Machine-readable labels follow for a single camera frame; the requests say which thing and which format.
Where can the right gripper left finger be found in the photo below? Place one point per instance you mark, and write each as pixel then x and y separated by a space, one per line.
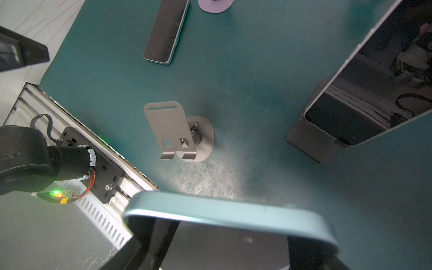
pixel 148 246

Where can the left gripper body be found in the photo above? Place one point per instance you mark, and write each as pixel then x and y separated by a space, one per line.
pixel 18 51

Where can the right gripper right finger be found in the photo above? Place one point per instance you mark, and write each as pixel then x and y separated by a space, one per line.
pixel 311 254

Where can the teal phone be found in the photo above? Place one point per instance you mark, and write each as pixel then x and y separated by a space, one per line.
pixel 216 234

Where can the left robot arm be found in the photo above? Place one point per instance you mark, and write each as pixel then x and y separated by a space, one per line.
pixel 31 159

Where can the dark centre stand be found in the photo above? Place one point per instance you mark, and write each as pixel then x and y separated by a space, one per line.
pixel 311 140

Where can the front left round stand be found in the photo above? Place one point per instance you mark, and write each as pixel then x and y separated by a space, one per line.
pixel 189 138

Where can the round stand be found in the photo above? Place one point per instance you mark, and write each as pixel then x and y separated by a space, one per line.
pixel 189 138
pixel 215 6

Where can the white centre phone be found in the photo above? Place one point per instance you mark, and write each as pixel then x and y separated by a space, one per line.
pixel 388 82

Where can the back left round stand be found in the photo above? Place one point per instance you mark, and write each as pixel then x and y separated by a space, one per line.
pixel 215 6

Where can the green table mat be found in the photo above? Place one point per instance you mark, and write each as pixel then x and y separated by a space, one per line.
pixel 251 70

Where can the white slotted cable duct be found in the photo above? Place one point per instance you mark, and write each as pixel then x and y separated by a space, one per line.
pixel 105 217

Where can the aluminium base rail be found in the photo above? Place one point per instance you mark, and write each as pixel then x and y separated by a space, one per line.
pixel 32 101

